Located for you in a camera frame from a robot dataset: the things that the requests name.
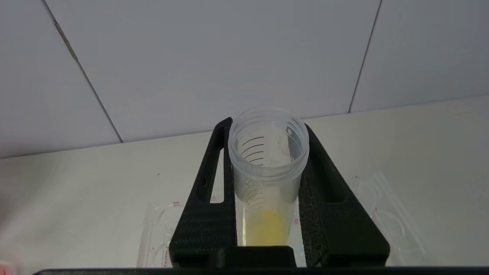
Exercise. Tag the test tube with yellow pigment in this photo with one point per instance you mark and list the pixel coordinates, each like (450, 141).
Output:
(267, 175)

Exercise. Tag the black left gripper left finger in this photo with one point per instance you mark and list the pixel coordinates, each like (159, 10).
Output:
(202, 225)

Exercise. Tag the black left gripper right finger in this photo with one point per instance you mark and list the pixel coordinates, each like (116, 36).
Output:
(336, 229)

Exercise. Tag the clear plastic test tube rack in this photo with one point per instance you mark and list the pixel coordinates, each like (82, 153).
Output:
(397, 225)

